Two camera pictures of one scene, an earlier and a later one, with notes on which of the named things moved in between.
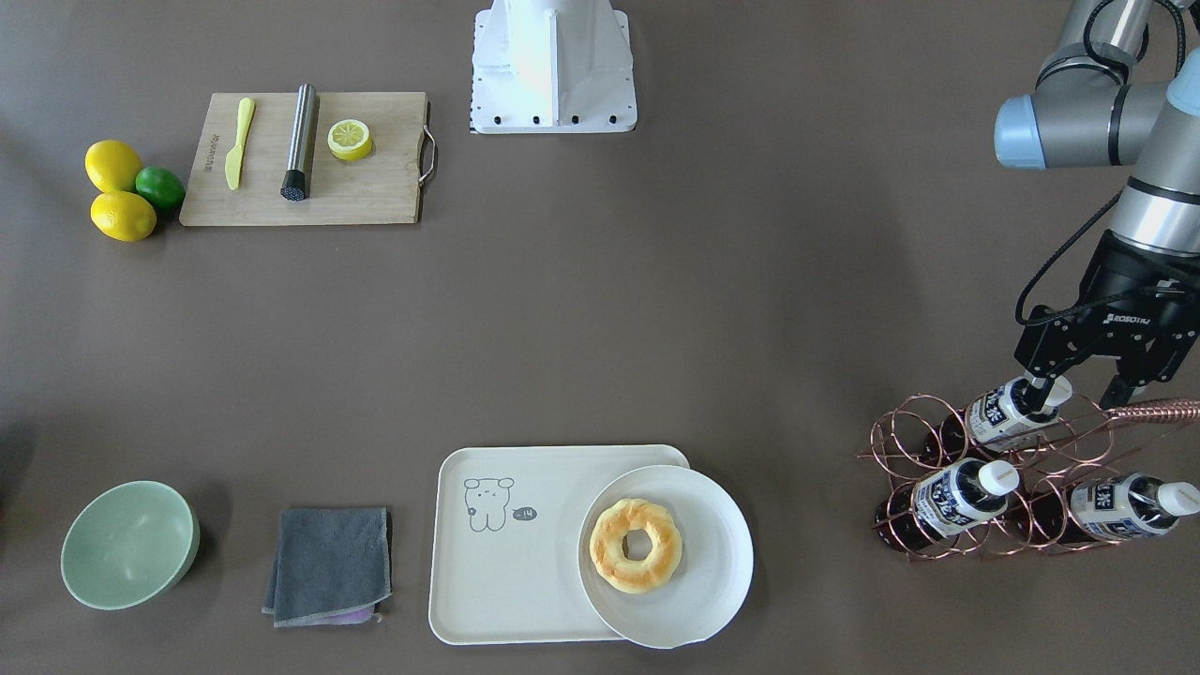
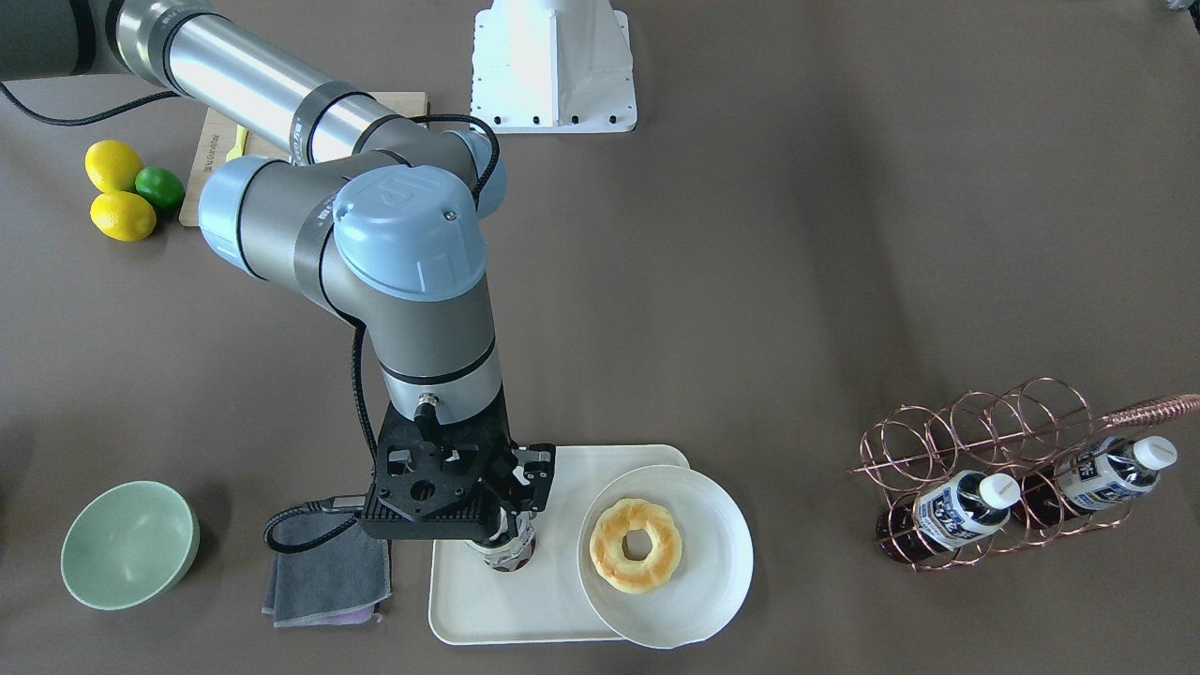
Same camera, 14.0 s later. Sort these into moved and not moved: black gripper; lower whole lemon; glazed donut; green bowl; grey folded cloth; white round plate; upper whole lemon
Moved: black gripper
Not moved: white round plate; upper whole lemon; lower whole lemon; green bowl; glazed donut; grey folded cloth
